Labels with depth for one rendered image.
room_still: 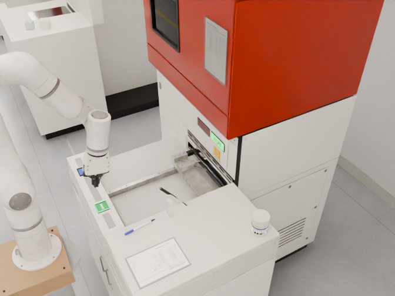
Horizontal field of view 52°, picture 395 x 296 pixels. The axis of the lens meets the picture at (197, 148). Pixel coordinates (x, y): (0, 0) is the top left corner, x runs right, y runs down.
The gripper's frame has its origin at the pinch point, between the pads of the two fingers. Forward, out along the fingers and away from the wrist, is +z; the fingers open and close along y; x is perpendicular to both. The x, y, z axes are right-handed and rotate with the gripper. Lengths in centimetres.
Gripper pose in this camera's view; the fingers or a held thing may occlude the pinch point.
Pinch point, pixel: (95, 181)
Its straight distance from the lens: 168.8
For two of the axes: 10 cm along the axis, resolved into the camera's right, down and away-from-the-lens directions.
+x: 4.9, 5.6, -6.7
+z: -1.8, 8.2, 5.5
